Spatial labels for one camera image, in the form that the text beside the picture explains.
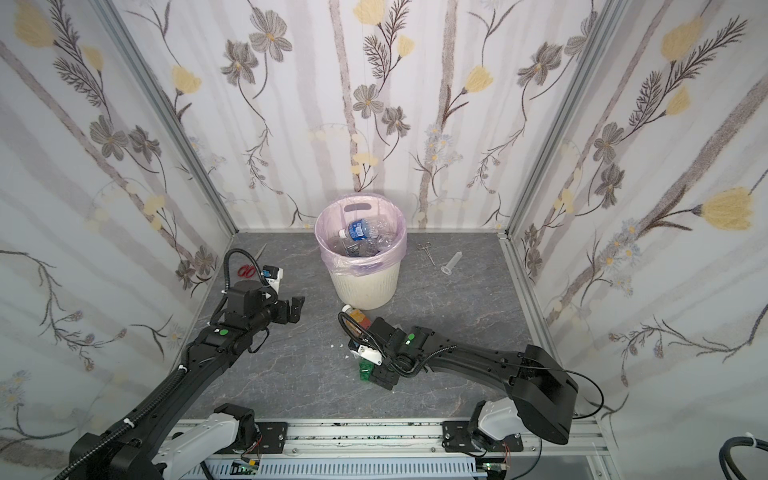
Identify green bottle yellow cap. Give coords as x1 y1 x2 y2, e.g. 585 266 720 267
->
359 359 375 382

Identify orange drink bottle red label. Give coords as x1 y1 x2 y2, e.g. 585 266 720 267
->
342 305 372 330

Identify clear bottle light blue label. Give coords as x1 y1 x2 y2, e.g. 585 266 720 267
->
338 238 379 258

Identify clear bottle blue label front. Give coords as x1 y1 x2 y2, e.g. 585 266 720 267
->
338 216 391 242

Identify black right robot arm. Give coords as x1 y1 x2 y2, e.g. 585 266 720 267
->
337 305 582 456

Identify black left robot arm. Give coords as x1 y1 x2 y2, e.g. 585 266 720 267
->
56 248 305 479

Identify white ribbed waste bin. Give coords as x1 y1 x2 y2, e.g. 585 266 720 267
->
330 262 401 310

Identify pink plastic bin liner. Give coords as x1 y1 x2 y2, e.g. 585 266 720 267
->
314 193 407 276

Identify steel surgical forceps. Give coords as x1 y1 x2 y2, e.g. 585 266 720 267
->
418 242 436 266

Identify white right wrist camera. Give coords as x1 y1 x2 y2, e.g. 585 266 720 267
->
352 344 383 365

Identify red handled scissors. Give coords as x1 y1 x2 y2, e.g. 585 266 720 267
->
237 245 266 279

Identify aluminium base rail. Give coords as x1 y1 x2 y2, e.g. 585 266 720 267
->
173 416 613 480

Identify black cable far right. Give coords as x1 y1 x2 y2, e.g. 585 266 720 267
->
718 434 768 480

